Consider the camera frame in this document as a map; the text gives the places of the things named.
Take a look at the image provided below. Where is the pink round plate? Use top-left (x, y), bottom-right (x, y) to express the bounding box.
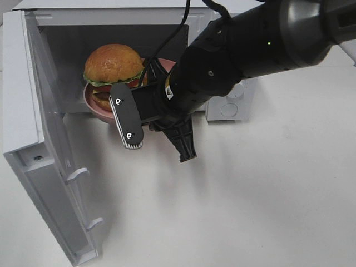
top-left (83, 58), bottom-right (175, 124)

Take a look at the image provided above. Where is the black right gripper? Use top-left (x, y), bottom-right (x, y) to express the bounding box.
top-left (109, 63), bottom-right (211, 162)

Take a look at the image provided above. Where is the white microwave door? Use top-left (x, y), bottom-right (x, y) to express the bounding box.
top-left (2, 10), bottom-right (102, 266)

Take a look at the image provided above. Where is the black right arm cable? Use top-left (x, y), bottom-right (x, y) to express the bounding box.
top-left (137, 0), bottom-right (231, 87)

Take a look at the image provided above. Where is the round white door button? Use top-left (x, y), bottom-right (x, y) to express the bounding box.
top-left (221, 103), bottom-right (238, 117)

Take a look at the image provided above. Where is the burger with lettuce and tomato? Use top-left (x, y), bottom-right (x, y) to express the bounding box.
top-left (83, 43), bottom-right (144, 112)

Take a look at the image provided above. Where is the white microwave oven body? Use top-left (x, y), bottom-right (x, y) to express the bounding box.
top-left (8, 1), bottom-right (256, 121)

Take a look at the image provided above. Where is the white microwave knob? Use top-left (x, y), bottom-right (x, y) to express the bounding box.
top-left (227, 83), bottom-right (245, 99)

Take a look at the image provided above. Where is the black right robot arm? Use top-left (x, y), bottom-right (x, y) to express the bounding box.
top-left (109, 1), bottom-right (355, 162)

